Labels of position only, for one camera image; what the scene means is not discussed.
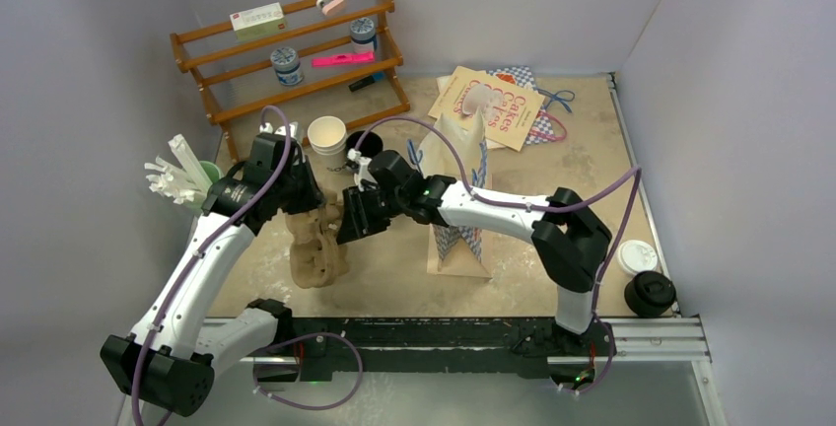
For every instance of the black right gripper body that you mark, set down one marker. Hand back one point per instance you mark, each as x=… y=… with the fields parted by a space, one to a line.
x=394 y=202

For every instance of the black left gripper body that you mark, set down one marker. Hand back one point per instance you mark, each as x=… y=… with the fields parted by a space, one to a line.
x=299 y=193

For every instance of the brown pulp cup carrier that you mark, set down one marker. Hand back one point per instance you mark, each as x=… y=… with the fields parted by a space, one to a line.
x=316 y=259

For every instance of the blue checkered paper bag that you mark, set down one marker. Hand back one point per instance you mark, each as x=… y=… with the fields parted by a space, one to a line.
x=456 y=148

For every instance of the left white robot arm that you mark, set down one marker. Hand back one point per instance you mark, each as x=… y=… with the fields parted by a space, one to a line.
x=169 y=359

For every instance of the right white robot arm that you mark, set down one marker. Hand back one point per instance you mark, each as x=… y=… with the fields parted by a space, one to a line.
x=570 y=240

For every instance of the black paper cup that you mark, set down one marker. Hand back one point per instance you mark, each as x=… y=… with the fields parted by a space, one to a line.
x=369 y=146

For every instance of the white paper cup stack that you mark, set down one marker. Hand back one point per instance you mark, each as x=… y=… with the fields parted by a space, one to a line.
x=327 y=136

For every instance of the green straw holder cup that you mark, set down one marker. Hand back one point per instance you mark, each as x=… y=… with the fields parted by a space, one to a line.
x=214 y=173

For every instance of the black blue marker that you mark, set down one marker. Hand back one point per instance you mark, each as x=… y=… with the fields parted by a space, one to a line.
x=366 y=82

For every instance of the wooden three-tier shelf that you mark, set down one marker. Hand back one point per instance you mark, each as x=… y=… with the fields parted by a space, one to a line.
x=259 y=57

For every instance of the white wrapped straws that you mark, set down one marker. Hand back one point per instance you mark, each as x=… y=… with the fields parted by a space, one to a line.
x=182 y=182

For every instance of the blue patterned jar left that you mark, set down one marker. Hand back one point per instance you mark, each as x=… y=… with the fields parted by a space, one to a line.
x=286 y=64

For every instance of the blue patterned jar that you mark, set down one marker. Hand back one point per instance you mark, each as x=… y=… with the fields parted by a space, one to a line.
x=286 y=64
x=363 y=35

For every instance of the pink marker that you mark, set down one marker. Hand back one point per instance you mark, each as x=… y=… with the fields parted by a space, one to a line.
x=344 y=59

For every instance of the beige cakes paper bag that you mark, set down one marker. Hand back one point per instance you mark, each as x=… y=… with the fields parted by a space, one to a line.
x=506 y=111

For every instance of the blue patterned jar right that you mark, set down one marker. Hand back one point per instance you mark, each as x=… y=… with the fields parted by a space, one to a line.
x=363 y=35

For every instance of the white green box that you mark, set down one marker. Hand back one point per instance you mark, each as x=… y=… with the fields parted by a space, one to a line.
x=259 y=22

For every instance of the pink white small tool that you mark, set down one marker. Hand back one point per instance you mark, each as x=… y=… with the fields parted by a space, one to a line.
x=330 y=8

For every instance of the white cup lid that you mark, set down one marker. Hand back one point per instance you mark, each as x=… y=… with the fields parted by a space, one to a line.
x=635 y=256

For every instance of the black lid stack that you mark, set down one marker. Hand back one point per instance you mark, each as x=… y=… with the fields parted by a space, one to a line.
x=649 y=294

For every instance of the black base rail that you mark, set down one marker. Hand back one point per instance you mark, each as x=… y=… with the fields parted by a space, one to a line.
x=531 y=348

